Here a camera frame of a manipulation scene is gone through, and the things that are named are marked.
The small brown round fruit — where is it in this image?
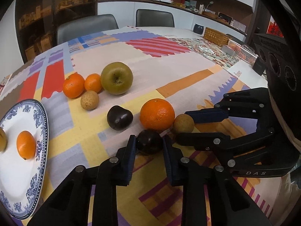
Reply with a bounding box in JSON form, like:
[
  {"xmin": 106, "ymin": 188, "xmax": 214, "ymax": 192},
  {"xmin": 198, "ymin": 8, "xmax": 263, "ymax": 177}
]
[{"xmin": 173, "ymin": 114, "xmax": 194, "ymax": 133}]

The large orange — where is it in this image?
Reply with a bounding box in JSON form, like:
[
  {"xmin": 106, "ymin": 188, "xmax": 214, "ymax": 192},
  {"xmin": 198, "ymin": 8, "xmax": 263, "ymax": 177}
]
[{"xmin": 139, "ymin": 98, "xmax": 175, "ymax": 132}]

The orange mandarin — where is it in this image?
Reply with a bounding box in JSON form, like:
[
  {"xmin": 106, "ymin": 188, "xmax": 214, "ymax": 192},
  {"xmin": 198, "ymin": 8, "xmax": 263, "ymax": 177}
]
[{"xmin": 16, "ymin": 131, "xmax": 36, "ymax": 160}]

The dark purple plum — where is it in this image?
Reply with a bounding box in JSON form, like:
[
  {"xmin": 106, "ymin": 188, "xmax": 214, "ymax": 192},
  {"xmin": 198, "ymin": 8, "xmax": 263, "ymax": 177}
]
[{"xmin": 107, "ymin": 106, "xmax": 134, "ymax": 131}]

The large yellow-green pear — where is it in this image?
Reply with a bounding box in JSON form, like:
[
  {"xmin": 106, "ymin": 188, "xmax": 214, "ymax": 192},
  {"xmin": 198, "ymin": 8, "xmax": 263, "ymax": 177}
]
[{"xmin": 0, "ymin": 128, "xmax": 7, "ymax": 152}]

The green-brown apple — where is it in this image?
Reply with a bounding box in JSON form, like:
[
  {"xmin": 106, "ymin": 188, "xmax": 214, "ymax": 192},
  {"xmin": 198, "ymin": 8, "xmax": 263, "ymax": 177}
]
[{"xmin": 100, "ymin": 62, "xmax": 133, "ymax": 95}]

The blue white porcelain plate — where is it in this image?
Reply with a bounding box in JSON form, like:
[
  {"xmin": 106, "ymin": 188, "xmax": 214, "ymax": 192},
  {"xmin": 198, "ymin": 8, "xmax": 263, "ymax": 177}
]
[{"xmin": 1, "ymin": 99, "xmax": 49, "ymax": 220}]

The white printed paper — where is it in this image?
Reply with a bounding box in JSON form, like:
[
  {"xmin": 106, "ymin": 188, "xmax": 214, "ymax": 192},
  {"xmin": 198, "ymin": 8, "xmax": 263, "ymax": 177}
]
[{"xmin": 227, "ymin": 60, "xmax": 267, "ymax": 88}]

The floral patterned mat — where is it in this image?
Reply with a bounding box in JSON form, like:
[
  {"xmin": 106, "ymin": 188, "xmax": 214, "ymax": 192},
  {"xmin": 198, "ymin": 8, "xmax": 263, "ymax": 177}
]
[{"xmin": 171, "ymin": 38, "xmax": 240, "ymax": 69}]

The clear plastic box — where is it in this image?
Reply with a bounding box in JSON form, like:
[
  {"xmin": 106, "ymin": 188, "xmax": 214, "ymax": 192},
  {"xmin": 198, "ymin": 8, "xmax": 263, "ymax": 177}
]
[{"xmin": 228, "ymin": 39, "xmax": 258, "ymax": 65}]

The woven wicker basket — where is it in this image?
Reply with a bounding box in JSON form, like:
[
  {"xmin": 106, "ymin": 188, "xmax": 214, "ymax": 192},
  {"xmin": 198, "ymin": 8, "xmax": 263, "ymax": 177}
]
[{"xmin": 203, "ymin": 27, "xmax": 230, "ymax": 47}]

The dark blue mug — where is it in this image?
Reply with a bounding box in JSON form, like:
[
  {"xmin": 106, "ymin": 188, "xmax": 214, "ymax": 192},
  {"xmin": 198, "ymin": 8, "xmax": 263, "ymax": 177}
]
[{"xmin": 193, "ymin": 24, "xmax": 204, "ymax": 35}]

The white counter cabinet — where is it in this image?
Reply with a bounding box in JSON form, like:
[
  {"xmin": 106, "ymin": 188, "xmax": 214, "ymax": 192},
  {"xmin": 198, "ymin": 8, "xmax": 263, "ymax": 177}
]
[{"xmin": 96, "ymin": 0, "xmax": 248, "ymax": 42}]

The small tan round fruit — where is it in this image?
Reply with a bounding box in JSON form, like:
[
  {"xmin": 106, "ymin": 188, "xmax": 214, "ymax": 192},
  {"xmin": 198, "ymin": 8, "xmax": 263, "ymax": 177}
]
[{"xmin": 81, "ymin": 90, "xmax": 100, "ymax": 111}]

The grey chair right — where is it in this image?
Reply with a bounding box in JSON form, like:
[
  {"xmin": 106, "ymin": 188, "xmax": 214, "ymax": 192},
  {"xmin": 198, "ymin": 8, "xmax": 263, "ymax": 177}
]
[{"xmin": 136, "ymin": 9, "xmax": 174, "ymax": 27}]

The grey chair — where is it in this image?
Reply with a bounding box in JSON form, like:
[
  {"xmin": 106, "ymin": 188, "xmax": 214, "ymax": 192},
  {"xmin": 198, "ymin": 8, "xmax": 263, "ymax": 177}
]
[
  {"xmin": 57, "ymin": 14, "xmax": 118, "ymax": 44},
  {"xmin": 136, "ymin": 9, "xmax": 174, "ymax": 27}
]

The colourful patchwork tablecloth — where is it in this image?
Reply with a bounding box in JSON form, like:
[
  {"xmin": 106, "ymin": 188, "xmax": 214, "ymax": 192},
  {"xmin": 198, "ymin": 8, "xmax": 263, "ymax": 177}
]
[{"xmin": 1, "ymin": 27, "xmax": 281, "ymax": 225}]

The small orange tangerine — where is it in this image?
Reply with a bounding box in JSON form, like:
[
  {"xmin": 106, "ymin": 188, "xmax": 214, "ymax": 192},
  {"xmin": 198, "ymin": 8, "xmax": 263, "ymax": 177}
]
[{"xmin": 84, "ymin": 73, "xmax": 102, "ymax": 93}]

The grey chair left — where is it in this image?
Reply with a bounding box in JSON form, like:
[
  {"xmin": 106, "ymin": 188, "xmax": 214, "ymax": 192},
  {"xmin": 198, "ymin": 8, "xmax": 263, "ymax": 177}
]
[{"xmin": 57, "ymin": 14, "xmax": 118, "ymax": 44}]

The dark wooden shelf cabinet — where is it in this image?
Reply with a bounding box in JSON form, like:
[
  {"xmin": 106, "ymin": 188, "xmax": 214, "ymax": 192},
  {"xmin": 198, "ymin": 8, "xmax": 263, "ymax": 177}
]
[{"xmin": 15, "ymin": 0, "xmax": 96, "ymax": 62}]

